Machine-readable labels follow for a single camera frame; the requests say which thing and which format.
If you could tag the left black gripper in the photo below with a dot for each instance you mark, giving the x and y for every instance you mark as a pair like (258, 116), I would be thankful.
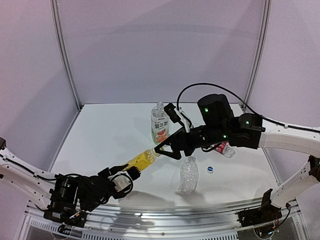
(110, 175)

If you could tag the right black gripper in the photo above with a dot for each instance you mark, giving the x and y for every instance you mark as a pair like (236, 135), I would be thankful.
(182, 144)

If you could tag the yellow drink bottle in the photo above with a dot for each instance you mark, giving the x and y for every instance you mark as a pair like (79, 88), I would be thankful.
(142, 160)

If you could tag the clear plastic bottle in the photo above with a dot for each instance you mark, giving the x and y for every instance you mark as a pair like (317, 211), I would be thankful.
(189, 176)

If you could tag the fruit tea bottle white label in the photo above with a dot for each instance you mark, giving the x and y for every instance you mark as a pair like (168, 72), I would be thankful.
(160, 123)

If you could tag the blue white bottle cap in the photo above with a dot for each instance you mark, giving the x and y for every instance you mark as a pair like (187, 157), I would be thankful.
(210, 169)

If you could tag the red label water bottle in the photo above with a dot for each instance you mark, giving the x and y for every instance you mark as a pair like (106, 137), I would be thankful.
(225, 149)

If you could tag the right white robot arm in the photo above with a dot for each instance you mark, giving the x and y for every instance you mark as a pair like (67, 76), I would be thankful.
(249, 130)

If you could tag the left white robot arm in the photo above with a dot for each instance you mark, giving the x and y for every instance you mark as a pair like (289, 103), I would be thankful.
(65, 197)

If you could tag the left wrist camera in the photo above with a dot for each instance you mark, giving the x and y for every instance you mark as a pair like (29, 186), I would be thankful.
(121, 181)

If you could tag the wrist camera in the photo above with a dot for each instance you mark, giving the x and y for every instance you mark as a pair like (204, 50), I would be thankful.
(177, 115)
(121, 181)

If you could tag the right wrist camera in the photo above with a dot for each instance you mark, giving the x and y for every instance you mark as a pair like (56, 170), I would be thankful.
(177, 115)

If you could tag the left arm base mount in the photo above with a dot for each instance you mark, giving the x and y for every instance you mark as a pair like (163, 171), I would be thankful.
(65, 213)

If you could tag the front aluminium rail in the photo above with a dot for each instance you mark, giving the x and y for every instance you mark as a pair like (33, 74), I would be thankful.
(112, 222)

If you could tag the right aluminium frame post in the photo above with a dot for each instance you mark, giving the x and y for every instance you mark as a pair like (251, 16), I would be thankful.
(259, 49)

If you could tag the aluminium frame post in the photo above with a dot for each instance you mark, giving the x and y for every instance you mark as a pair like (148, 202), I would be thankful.
(64, 54)
(259, 49)

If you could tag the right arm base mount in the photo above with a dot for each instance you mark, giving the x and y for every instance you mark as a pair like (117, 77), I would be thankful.
(264, 219)

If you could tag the left aluminium frame post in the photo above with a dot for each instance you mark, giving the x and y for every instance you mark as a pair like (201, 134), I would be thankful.
(64, 54)

